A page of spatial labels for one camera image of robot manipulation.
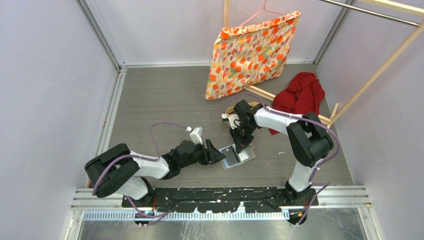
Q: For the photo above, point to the black card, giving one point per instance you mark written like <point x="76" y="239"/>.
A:
<point x="231" y="157"/>

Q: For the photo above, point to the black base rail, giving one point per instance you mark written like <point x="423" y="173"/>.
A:
<point x="224" y="199"/>

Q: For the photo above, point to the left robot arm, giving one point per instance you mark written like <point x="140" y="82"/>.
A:
<point x="122" y="171"/>

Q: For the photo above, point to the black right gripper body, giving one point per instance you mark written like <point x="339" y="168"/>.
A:
<point x="244" y="126"/>

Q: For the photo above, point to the wooden rack frame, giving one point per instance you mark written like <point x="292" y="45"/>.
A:
<point x="372" y="67"/>

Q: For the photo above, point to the pink wire hanger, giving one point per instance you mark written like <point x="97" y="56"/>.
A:
<point x="264" y="14"/>

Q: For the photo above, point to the tan oval tray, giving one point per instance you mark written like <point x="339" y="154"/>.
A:
<point x="244" y="111"/>

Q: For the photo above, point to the floral fabric bag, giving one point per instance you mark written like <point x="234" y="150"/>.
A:
<point x="246" y="55"/>

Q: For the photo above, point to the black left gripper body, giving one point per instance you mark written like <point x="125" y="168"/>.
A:
<point x="199" y="154"/>

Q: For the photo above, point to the red cloth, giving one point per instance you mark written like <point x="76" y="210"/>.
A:
<point x="303" y="95"/>

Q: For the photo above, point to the taupe leather card holder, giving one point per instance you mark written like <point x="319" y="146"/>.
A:
<point x="245" y="156"/>

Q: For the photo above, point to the metal rod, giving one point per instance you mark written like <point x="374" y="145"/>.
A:
<point x="372" y="13"/>

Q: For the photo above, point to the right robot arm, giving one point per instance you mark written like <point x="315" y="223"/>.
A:
<point x="309" y="139"/>

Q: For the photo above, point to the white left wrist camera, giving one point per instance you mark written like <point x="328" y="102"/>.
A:
<point x="195" y="134"/>

